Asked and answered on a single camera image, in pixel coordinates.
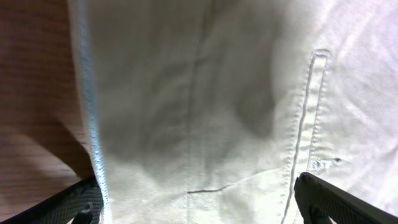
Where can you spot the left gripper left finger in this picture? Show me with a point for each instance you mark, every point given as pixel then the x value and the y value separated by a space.
pixel 80 203

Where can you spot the light khaki shorts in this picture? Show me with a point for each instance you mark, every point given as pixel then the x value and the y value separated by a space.
pixel 206 111

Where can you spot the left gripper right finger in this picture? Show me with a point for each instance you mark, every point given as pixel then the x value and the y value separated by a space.
pixel 320 202

